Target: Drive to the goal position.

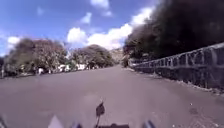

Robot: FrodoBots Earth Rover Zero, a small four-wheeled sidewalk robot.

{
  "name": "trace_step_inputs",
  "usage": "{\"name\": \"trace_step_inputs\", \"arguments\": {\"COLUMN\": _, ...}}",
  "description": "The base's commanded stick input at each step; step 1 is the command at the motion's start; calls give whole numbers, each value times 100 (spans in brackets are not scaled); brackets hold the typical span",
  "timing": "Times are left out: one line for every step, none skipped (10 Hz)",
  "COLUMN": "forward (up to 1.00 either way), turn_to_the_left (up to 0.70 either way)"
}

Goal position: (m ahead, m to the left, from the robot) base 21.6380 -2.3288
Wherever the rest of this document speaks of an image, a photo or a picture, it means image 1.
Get grey asphalt road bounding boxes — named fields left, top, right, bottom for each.
left=0, top=64, right=224, bottom=128

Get dark stone wall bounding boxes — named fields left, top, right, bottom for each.
left=127, top=42, right=224, bottom=91

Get dense dark trees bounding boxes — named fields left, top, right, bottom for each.
left=121, top=0, right=224, bottom=64

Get robot's own part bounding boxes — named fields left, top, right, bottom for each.
left=142, top=119, right=157, bottom=128
left=72, top=122, right=84, bottom=128

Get brown hill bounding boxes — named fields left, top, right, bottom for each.
left=108, top=47, right=126, bottom=65

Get robot's dark base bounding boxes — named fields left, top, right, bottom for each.
left=98, top=123, right=131, bottom=128

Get row of green trees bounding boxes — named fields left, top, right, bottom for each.
left=0, top=37, right=116, bottom=78

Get robot's small dark flag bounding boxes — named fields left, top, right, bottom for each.
left=94, top=99, right=107, bottom=128

